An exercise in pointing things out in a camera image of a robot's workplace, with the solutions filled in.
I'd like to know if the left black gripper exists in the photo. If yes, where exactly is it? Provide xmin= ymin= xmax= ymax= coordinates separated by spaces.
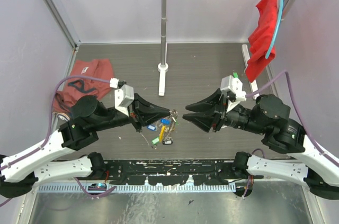
xmin=94 ymin=93 xmax=172 ymax=133

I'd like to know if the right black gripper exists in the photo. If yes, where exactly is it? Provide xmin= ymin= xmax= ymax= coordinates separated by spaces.
xmin=180 ymin=86 xmax=265 ymax=133

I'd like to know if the metal keyring with yellow grip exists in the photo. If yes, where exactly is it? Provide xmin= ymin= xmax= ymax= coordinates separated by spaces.
xmin=159 ymin=110 xmax=178 ymax=143

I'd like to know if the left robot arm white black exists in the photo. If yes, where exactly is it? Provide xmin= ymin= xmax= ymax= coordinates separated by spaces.
xmin=1 ymin=94 xmax=170 ymax=199

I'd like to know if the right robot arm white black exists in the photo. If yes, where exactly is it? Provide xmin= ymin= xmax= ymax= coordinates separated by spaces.
xmin=183 ymin=89 xmax=338 ymax=200

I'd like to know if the blue key tag left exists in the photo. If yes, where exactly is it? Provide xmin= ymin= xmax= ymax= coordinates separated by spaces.
xmin=147 ymin=124 xmax=157 ymax=131

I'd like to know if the blue key tag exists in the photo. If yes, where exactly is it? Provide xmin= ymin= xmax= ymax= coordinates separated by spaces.
xmin=147 ymin=124 xmax=157 ymax=131
xmin=160 ymin=119 xmax=171 ymax=125

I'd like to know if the blue key tag upper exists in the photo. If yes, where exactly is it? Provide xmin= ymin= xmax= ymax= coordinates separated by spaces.
xmin=160 ymin=119 xmax=171 ymax=125

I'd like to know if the green key tag left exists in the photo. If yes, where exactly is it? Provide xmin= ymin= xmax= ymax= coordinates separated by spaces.
xmin=151 ymin=137 xmax=162 ymax=145

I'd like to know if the black key tag centre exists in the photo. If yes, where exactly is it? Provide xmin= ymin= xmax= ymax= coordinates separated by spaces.
xmin=162 ymin=140 xmax=173 ymax=145

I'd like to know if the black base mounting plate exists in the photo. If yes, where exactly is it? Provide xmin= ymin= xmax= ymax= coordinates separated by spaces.
xmin=103 ymin=158 xmax=264 ymax=186

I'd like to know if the dusty pink folded shirt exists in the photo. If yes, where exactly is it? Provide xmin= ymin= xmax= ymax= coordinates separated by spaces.
xmin=53 ymin=58 xmax=114 ymax=121

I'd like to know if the small green-lit circuit board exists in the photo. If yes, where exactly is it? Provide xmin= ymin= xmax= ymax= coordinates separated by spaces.
xmin=88 ymin=183 xmax=107 ymax=191

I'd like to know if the red hanging cloth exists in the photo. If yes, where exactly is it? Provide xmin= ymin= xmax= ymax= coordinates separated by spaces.
xmin=245 ymin=0 xmax=278 ymax=83

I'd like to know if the light blue hanger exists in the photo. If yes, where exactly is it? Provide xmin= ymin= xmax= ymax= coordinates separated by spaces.
xmin=265 ymin=0 xmax=284 ymax=59

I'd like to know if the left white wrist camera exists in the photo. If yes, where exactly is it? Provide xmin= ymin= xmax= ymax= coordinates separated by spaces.
xmin=109 ymin=78 xmax=135 ymax=116

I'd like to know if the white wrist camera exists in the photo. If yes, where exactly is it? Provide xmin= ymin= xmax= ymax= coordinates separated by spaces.
xmin=109 ymin=78 xmax=135 ymax=116
xmin=220 ymin=75 xmax=246 ymax=113

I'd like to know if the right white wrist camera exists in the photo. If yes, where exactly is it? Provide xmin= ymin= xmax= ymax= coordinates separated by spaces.
xmin=220 ymin=75 xmax=246 ymax=113

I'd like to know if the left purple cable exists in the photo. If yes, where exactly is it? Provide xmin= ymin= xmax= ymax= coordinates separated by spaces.
xmin=0 ymin=75 xmax=113 ymax=208

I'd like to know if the white slotted cable duct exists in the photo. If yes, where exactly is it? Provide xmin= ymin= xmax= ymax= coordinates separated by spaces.
xmin=37 ymin=182 xmax=236 ymax=193

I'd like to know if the aluminium frame post left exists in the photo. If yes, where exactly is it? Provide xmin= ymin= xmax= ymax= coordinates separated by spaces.
xmin=43 ymin=0 xmax=81 ymax=49

